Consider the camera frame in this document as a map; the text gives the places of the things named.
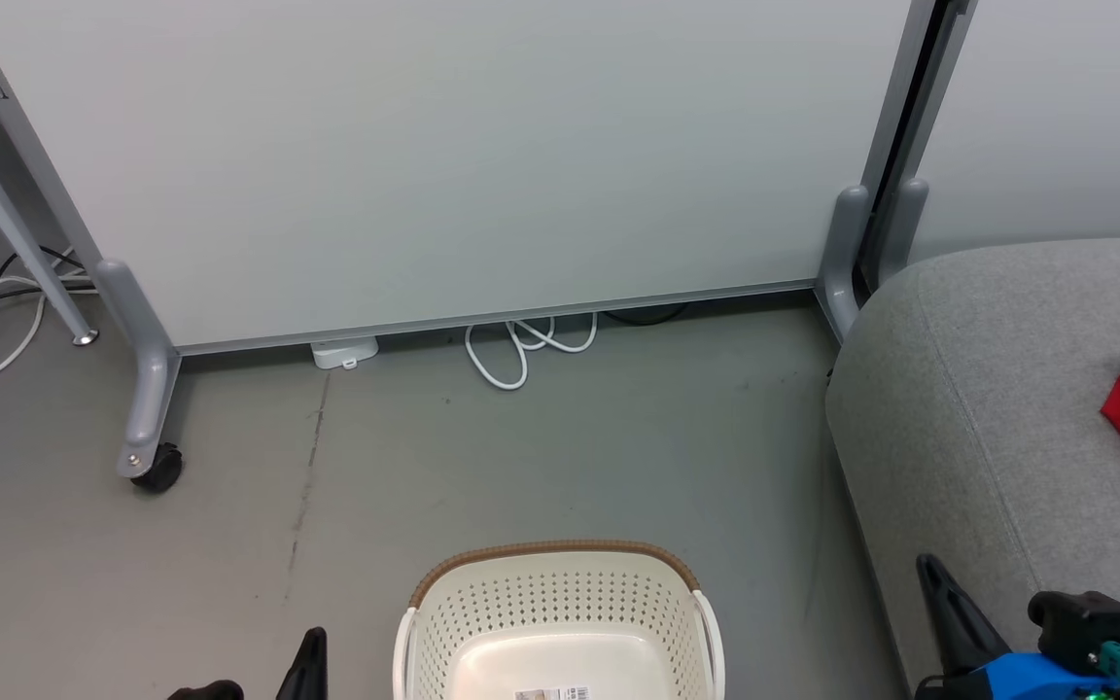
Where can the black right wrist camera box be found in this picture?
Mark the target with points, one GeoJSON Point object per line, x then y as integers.
{"type": "Point", "coordinates": [1080, 622]}

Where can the narrow white partition panel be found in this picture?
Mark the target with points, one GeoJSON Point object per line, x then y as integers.
{"type": "Point", "coordinates": [1066, 117]}

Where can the basket bottom barcode sticker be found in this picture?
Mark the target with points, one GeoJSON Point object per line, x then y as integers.
{"type": "Point", "coordinates": [552, 693]}

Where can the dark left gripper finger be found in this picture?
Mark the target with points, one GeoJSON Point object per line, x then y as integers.
{"type": "Point", "coordinates": [309, 673]}

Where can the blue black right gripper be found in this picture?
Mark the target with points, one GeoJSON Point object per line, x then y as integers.
{"type": "Point", "coordinates": [1017, 679]}

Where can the black caster wheel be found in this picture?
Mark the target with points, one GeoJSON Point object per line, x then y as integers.
{"type": "Point", "coordinates": [159, 469]}

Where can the cream perforated laundry basket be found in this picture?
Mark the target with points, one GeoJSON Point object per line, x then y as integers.
{"type": "Point", "coordinates": [560, 612]}

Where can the grey partition foot with caster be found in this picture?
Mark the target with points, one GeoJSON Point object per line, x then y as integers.
{"type": "Point", "coordinates": [150, 389]}

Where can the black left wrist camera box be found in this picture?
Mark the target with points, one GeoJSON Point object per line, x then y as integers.
{"type": "Point", "coordinates": [210, 691]}

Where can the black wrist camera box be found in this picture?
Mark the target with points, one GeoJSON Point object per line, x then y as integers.
{"type": "Point", "coordinates": [1080, 622]}
{"type": "Point", "coordinates": [210, 691]}

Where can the grey slanted table leg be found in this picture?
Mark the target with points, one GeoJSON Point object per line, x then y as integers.
{"type": "Point", "coordinates": [6, 233]}

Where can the wide white partition panel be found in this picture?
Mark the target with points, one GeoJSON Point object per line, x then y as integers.
{"type": "Point", "coordinates": [424, 156]}

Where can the small white power strip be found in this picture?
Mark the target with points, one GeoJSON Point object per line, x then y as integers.
{"type": "Point", "coordinates": [344, 351]}

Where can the grey fabric sofa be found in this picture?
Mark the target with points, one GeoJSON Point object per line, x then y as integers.
{"type": "Point", "coordinates": [988, 437]}

